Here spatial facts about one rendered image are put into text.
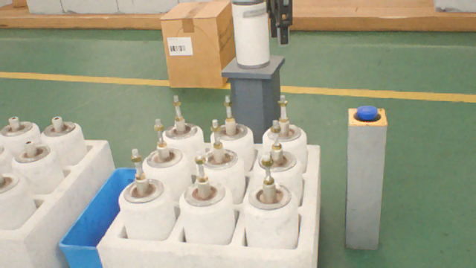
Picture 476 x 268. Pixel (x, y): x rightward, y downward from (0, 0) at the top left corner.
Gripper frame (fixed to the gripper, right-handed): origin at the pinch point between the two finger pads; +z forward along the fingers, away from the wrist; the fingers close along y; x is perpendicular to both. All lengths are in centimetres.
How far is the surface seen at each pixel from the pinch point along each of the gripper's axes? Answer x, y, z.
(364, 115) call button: 13.7, 11.3, 14.5
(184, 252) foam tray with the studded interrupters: -24.0, 24.3, 29.6
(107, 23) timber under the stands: -67, -222, 43
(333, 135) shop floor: 25, -39, 47
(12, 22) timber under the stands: -139, -259, 43
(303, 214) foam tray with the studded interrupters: -1.1, 19.9, 29.0
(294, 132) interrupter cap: 2.1, 0.9, 21.7
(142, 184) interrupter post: -29.9, 15.7, 19.8
